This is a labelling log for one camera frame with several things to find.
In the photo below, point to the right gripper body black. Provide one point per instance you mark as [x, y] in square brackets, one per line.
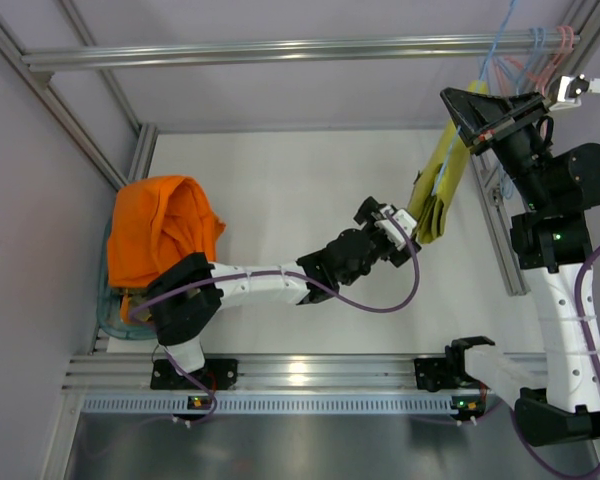
[508, 123]

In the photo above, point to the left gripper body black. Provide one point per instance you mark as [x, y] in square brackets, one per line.
[380, 232]

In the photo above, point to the yellow-green trousers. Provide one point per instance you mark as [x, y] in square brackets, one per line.
[436, 184]

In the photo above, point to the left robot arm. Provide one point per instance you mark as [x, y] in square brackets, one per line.
[184, 299]

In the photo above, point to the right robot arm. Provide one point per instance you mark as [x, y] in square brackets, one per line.
[552, 242]

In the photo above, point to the pink spare hangers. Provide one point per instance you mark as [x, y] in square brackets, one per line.
[516, 74]

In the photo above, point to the orange garment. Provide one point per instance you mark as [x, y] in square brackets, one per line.
[157, 222]

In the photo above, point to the teal laundry basket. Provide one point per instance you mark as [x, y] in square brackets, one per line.
[109, 303]

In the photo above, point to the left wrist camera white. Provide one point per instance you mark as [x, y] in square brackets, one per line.
[397, 225]

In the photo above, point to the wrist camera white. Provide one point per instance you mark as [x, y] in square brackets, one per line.
[566, 92]
[397, 225]

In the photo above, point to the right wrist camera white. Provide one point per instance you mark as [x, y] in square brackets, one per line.
[566, 92]

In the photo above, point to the top aluminium hanging rail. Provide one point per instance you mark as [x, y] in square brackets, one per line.
[280, 51]

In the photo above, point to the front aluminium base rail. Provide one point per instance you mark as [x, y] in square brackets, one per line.
[258, 373]

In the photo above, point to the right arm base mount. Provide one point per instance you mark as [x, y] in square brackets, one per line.
[436, 373]

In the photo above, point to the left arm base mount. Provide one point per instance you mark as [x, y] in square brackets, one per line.
[216, 374]

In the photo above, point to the slotted grey cable duct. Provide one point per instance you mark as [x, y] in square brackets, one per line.
[281, 404]

